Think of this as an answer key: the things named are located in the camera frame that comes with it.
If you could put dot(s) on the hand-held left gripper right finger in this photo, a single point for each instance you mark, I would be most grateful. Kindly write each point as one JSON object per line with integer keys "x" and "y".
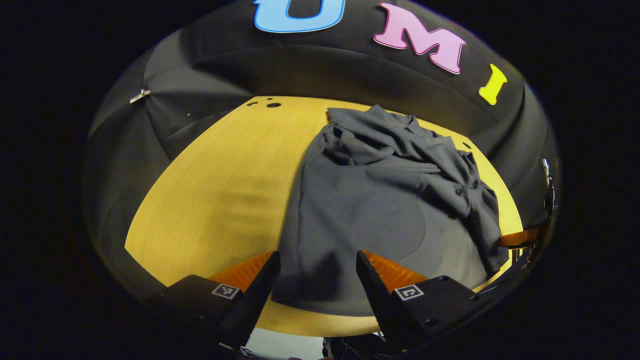
{"x": 372, "y": 295}

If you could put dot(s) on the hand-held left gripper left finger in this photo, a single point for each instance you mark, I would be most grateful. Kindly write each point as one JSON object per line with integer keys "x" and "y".
{"x": 257, "y": 295}

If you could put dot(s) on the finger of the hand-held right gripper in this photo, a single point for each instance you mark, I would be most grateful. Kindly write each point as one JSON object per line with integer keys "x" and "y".
{"x": 520, "y": 238}

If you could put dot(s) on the silver metal clip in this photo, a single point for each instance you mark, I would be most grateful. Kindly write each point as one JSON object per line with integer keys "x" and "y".
{"x": 139, "y": 96}

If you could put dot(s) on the black backdrop cloth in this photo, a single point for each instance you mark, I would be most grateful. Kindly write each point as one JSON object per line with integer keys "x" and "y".
{"x": 225, "y": 65}

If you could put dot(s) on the grey polo shirt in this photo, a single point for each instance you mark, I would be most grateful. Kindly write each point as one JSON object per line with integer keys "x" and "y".
{"x": 360, "y": 200}

